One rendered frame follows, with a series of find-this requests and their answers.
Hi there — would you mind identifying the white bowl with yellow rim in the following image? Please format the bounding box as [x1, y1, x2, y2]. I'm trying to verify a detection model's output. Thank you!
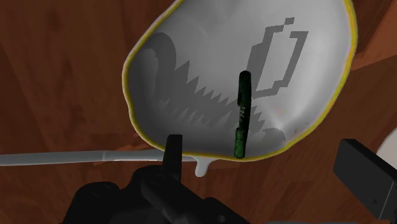
[122, 0, 359, 163]

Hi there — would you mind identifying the grey long-handled utensil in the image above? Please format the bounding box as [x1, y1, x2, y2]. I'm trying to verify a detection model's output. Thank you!
[0, 149, 216, 178]

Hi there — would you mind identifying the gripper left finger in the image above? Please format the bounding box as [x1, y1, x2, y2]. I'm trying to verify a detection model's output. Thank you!
[62, 134, 249, 224]

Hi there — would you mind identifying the dark green pen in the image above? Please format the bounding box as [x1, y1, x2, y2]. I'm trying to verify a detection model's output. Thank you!
[233, 70, 253, 160]

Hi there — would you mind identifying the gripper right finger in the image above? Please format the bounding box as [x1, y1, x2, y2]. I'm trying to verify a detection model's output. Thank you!
[333, 138, 397, 223]

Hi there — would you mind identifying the white rounded object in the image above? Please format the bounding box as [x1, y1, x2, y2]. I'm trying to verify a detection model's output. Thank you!
[376, 127, 397, 163]

